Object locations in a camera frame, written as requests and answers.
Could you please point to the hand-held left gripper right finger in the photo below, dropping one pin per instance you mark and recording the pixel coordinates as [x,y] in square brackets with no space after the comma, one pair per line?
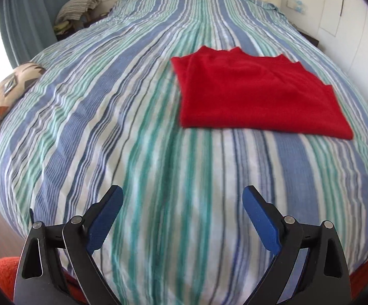
[263,222]

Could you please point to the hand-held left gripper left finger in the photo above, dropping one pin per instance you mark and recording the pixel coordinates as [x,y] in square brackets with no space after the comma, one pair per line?
[102,220]

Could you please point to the red knit sweater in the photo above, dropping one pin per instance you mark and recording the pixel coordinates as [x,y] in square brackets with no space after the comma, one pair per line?
[257,95]

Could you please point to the striped bedspread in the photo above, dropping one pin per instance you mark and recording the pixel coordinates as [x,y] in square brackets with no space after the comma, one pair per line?
[139,117]

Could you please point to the patterned beige pillow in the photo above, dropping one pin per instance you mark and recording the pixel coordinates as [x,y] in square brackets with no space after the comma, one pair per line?
[15,82]

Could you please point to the white wardrobe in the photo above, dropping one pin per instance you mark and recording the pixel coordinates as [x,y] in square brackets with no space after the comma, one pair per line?
[358,22]

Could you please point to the blue curtain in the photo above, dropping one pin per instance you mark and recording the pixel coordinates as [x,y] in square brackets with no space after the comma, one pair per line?
[34,12]

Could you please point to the checked cloth pile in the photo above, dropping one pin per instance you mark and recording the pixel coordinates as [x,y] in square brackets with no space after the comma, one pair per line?
[79,4]

